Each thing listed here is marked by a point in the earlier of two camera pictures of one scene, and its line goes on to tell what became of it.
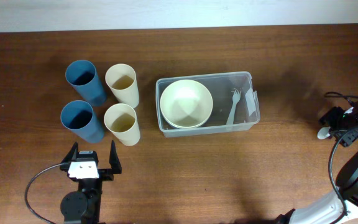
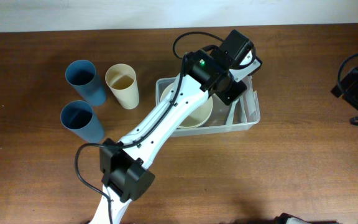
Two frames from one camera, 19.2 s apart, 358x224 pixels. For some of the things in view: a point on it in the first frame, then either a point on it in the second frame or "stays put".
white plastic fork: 236,97 stays put
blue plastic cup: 80,117 stays put
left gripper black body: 105,174 -> 235,89
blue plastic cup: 82,75 stays put
